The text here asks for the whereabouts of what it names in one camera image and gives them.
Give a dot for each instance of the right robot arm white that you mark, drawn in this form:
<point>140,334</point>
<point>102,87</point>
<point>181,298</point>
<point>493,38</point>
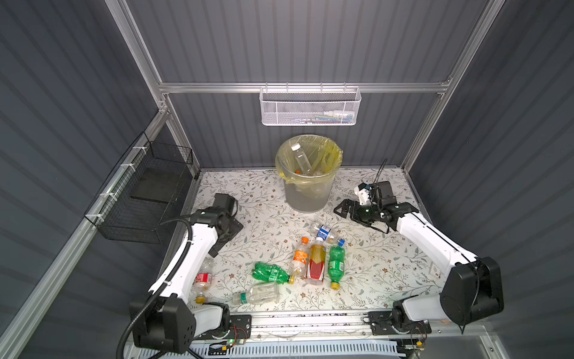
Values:
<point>473,286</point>

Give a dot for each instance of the yellow plastic bin liner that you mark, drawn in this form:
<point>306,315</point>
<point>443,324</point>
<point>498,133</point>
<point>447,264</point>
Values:
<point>324,155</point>

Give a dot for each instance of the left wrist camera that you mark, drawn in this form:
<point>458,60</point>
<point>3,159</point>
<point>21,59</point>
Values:
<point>227,203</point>

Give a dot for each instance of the clear unlabeled bottle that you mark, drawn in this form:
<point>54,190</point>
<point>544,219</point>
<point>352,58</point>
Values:
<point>302,160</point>

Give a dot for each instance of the lying green soda bottle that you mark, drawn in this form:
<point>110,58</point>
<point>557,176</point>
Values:
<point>271,274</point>

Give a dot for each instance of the silver mesh waste bin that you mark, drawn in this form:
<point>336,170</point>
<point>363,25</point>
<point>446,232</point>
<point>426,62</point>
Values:
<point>309,198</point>

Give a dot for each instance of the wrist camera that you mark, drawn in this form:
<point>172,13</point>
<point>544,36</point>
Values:
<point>227,203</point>
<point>378,194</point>

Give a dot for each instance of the small blue label bottle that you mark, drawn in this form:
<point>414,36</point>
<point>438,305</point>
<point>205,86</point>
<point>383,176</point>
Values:
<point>327,235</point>

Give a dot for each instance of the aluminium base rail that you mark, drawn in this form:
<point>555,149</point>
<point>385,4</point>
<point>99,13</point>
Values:
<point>288,324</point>

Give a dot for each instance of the white wire wall basket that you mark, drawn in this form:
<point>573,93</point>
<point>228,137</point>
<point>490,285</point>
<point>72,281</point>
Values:
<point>309,106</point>

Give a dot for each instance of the white slotted cable duct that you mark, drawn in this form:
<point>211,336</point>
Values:
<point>297,349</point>

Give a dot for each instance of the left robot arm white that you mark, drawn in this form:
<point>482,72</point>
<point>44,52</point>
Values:
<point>163,321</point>

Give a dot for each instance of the small orange label bottle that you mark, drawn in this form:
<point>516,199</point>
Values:
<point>299,262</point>

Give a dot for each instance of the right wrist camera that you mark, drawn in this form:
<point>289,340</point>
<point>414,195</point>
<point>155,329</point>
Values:
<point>378,194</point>

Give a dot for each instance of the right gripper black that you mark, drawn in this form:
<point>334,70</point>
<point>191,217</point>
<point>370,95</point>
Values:
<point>356,212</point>

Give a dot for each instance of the yellow red label bottle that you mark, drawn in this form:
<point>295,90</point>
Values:
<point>317,261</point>

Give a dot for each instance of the upright green soda bottle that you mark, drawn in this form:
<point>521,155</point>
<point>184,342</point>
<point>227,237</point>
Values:
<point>336,266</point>

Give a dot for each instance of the black wire side basket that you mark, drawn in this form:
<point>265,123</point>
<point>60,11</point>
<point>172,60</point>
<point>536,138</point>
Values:
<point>148,189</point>

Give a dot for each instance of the clear bottle red label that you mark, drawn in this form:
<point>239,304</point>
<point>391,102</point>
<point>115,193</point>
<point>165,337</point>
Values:
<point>203,280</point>

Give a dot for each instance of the clear bottle green cap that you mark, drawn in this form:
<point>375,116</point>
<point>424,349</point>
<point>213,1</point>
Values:
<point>257,295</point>

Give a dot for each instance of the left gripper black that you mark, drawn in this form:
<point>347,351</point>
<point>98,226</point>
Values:
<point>230,229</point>

